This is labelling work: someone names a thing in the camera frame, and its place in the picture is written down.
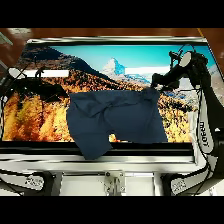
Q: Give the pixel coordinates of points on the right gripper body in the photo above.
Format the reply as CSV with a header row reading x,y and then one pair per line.
x,y
159,81

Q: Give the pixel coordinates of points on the dark blue shorts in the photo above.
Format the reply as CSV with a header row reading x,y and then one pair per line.
x,y
126,115

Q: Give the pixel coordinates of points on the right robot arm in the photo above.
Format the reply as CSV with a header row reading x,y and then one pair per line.
x,y
203,80

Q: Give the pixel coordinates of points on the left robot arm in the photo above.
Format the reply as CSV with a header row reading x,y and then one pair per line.
x,y
36,183

